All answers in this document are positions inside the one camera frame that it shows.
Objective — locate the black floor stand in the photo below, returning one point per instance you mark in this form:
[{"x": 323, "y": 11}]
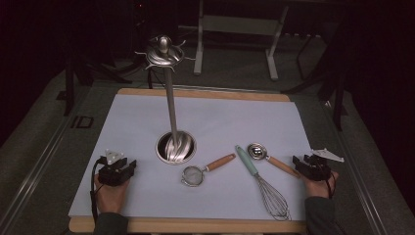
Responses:
[
  {"x": 339, "y": 98},
  {"x": 69, "y": 88}
]

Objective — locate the grey metal frame stand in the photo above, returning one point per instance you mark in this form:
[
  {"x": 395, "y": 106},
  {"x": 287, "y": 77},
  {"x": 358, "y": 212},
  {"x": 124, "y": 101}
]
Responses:
[{"x": 239, "y": 25}]

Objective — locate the person's left hand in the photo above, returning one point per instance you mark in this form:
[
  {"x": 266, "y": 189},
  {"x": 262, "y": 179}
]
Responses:
[{"x": 112, "y": 197}]

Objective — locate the small black floor bracket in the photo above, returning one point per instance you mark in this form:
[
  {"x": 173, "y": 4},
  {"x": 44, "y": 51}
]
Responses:
[{"x": 81, "y": 122}]

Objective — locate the person's right hand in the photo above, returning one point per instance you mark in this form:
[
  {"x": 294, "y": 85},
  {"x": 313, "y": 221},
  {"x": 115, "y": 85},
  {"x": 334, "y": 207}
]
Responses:
[{"x": 318, "y": 189}]

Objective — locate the steel utensil rack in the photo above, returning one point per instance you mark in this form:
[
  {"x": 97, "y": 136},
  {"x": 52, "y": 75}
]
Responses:
[{"x": 171, "y": 107}]

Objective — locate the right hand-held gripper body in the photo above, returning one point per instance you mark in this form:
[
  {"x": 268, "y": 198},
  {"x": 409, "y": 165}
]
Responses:
[{"x": 318, "y": 168}]

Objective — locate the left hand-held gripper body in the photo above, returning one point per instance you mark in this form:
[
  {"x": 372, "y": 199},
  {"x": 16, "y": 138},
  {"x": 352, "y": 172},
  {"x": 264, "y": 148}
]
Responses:
[{"x": 112, "y": 174}]

